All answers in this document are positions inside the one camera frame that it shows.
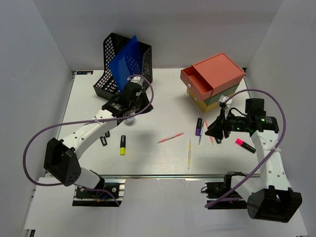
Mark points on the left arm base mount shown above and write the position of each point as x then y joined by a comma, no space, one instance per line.
85,198

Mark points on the yellow cap black highlighter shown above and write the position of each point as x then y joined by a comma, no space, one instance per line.
122,145

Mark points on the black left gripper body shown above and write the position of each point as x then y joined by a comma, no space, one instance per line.
137,105

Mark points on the thin orange pen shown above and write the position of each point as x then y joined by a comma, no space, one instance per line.
206,127

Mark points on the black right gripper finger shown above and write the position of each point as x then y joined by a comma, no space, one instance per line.
217,124
215,131

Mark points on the pink cap black highlighter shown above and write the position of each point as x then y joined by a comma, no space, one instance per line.
245,145

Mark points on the thin blue pen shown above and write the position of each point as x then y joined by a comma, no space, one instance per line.
200,137

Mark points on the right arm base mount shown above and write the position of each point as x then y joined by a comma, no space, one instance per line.
214,190

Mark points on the blue plastic folder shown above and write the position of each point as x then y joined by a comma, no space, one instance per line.
127,62

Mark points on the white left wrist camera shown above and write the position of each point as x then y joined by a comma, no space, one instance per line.
136,79

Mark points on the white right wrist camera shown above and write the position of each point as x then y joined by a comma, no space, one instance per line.
224,102

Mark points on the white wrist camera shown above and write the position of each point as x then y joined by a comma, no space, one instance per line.
136,79
224,102

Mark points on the clear paper clip container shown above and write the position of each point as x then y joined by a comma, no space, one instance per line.
130,121

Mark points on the yellow drawer box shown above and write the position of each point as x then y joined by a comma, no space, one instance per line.
207,104

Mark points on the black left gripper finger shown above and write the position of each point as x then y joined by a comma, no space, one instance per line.
140,111
149,95

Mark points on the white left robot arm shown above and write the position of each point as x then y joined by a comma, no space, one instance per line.
62,156

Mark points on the purple cap black highlighter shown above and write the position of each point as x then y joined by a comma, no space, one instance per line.
198,127

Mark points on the thin yellow pen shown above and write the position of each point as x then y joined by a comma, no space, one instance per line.
189,154

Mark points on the green cap black highlighter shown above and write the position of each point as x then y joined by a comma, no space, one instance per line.
103,140

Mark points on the black mesh file rack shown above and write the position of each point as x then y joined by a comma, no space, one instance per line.
106,86

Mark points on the orange drawer box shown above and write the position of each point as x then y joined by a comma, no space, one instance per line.
211,76

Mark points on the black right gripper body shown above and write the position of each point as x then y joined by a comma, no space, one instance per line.
233,124

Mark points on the thin pink pen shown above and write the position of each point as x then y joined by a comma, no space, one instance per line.
170,137

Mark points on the blue cap black highlighter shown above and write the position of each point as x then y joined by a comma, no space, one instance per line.
218,141

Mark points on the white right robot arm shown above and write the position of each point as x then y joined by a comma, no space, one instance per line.
271,198

